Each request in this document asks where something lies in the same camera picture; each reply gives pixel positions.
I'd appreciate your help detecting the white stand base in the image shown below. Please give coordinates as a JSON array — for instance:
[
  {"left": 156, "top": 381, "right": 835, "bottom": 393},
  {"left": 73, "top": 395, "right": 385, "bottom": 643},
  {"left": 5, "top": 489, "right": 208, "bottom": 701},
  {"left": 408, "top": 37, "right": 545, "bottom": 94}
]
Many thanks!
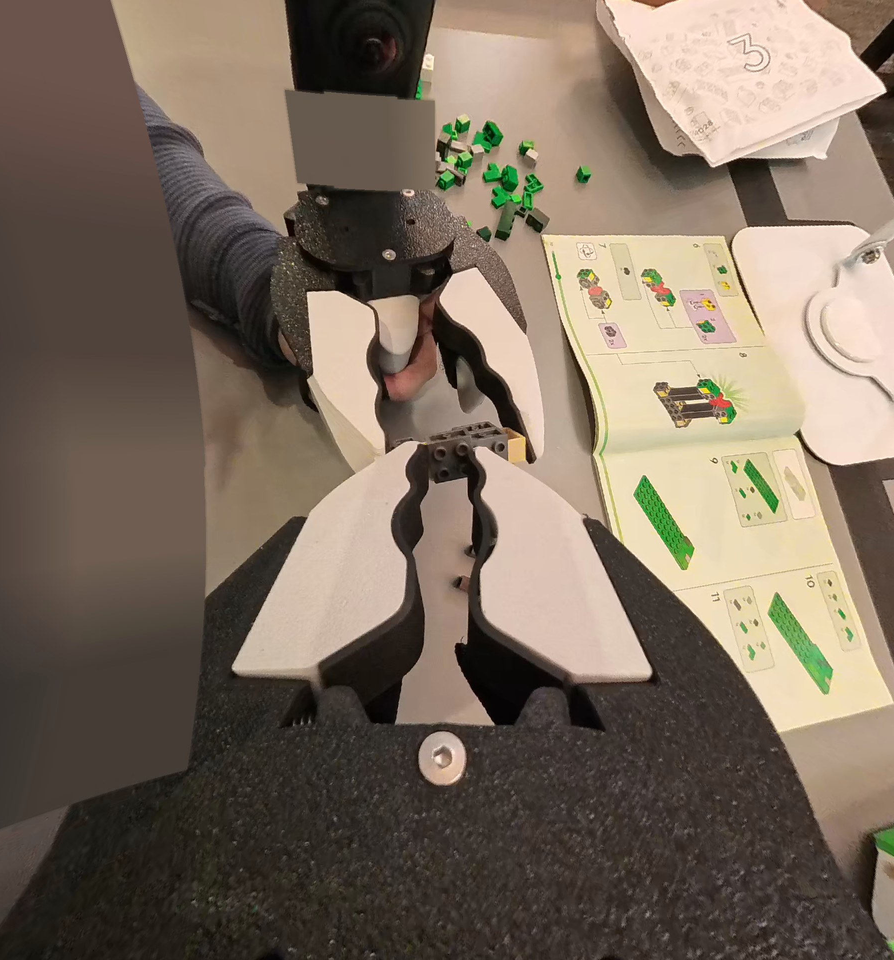
[{"left": 730, "top": 223, "right": 894, "bottom": 466}]

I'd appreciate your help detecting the dark grey brick assembly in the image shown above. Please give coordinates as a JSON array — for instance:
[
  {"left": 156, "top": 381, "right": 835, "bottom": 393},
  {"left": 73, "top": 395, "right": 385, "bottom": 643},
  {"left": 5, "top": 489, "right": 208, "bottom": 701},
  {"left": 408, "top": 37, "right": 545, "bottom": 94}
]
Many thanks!
[{"left": 390, "top": 421, "right": 509, "bottom": 485}]

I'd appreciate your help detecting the person's left forearm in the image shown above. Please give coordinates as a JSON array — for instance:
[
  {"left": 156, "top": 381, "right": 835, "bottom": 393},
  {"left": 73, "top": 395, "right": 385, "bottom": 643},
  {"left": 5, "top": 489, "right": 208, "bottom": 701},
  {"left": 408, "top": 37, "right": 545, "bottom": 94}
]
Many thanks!
[{"left": 135, "top": 86, "right": 298, "bottom": 370}]

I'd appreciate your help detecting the white printed paper bag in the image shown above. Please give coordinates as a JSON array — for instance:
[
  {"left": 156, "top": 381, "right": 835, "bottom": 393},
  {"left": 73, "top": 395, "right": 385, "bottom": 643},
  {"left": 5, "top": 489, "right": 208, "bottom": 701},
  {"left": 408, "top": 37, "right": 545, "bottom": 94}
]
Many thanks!
[{"left": 595, "top": 0, "right": 889, "bottom": 168}]

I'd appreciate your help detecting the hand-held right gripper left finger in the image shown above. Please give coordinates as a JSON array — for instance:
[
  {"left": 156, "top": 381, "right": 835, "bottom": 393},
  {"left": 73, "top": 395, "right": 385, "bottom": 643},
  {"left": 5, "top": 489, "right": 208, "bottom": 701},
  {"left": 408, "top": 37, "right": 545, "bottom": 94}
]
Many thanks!
[{"left": 231, "top": 441, "right": 429, "bottom": 725}]

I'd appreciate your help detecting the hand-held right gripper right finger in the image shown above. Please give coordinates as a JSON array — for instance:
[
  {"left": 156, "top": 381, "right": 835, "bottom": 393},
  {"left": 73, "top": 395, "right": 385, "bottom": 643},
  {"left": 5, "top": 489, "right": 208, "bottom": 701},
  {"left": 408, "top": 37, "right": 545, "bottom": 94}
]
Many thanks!
[{"left": 454, "top": 447, "right": 656, "bottom": 727}]

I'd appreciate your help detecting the green instruction booklet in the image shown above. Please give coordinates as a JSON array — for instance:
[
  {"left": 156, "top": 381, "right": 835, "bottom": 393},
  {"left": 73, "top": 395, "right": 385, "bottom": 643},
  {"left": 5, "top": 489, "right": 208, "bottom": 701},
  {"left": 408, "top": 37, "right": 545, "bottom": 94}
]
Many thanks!
[{"left": 540, "top": 234, "right": 894, "bottom": 732}]

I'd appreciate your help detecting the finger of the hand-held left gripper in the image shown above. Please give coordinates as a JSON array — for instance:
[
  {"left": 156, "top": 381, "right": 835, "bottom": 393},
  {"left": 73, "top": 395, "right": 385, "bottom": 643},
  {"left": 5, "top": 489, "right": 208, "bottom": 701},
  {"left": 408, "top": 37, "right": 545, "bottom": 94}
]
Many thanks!
[
  {"left": 304, "top": 288, "right": 391, "bottom": 474},
  {"left": 433, "top": 270, "right": 545, "bottom": 466}
]

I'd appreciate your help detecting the person's left hand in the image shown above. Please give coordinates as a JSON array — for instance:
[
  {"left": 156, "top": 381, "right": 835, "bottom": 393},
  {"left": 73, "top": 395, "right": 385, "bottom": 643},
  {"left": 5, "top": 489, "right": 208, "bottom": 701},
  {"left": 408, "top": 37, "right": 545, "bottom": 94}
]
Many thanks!
[{"left": 383, "top": 288, "right": 440, "bottom": 402}]

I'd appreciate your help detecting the pile of green bricks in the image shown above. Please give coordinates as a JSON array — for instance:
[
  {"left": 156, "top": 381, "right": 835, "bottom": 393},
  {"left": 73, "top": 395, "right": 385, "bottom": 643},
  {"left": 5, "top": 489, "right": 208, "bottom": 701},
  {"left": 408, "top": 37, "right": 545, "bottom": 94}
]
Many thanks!
[{"left": 415, "top": 52, "right": 594, "bottom": 243}]

